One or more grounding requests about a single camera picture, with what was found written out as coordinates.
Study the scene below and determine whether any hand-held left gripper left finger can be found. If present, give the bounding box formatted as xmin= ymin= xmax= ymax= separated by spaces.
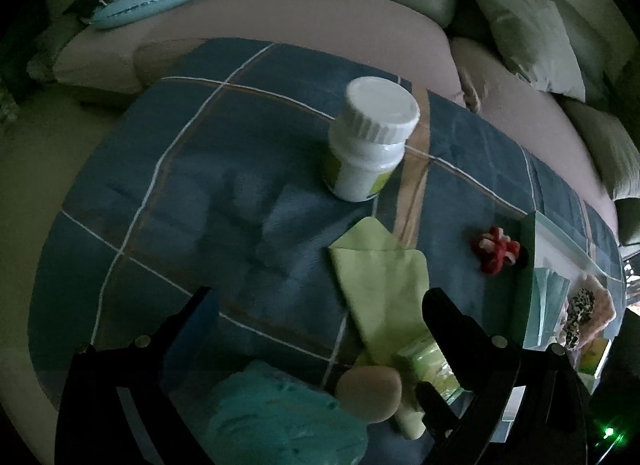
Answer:
xmin=55 ymin=285 xmax=221 ymax=465

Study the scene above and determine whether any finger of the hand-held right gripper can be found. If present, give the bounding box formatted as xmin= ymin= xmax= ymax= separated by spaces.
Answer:
xmin=416 ymin=380 xmax=468 ymax=442

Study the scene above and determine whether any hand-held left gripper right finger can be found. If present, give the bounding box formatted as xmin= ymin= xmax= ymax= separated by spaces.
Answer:
xmin=422 ymin=287 xmax=601 ymax=465

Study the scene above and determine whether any green tissue packet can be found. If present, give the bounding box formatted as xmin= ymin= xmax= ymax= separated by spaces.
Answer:
xmin=395 ymin=335 xmax=463 ymax=403

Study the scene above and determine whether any light green cloth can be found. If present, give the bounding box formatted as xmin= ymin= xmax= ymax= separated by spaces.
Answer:
xmin=327 ymin=216 xmax=437 ymax=441

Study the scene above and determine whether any glass tray with items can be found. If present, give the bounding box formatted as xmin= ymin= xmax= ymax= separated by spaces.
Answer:
xmin=520 ymin=211 xmax=626 ymax=381

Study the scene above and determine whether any light teal packet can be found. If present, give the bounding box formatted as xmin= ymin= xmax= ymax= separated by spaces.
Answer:
xmin=532 ymin=267 xmax=572 ymax=346

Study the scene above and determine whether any leopard print cloth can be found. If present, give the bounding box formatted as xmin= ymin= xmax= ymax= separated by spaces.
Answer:
xmin=562 ymin=287 xmax=597 ymax=348

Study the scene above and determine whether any beige round sponge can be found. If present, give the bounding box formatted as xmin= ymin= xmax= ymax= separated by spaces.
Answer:
xmin=335 ymin=366 xmax=404 ymax=423

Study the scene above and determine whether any red white scrunchie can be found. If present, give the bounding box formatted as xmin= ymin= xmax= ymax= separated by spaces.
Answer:
xmin=470 ymin=226 xmax=523 ymax=275

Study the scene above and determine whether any teal knitted cloth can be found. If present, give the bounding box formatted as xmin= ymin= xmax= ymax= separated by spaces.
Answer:
xmin=200 ymin=360 xmax=371 ymax=465

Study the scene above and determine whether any blue plaid blanket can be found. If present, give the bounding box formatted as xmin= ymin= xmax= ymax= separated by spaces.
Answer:
xmin=27 ymin=37 xmax=626 ymax=465

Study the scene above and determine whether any white pill bottle green label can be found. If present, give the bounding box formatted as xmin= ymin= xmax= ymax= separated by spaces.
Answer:
xmin=326 ymin=76 xmax=421 ymax=203

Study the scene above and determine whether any dark cushion with piping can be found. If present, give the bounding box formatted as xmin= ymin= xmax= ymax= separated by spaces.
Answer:
xmin=615 ymin=197 xmax=640 ymax=247

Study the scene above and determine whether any pink sofa seat cover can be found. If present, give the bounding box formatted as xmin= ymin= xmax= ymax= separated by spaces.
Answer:
xmin=447 ymin=35 xmax=621 ymax=218
xmin=52 ymin=0 xmax=453 ymax=110

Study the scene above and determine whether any grey square cushion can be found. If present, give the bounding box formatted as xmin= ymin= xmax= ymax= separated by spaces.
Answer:
xmin=465 ymin=0 xmax=587 ymax=103
xmin=560 ymin=95 xmax=640 ymax=202

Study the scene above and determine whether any blue oval pillow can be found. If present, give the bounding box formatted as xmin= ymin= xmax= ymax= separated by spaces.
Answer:
xmin=90 ymin=0 xmax=216 ymax=30

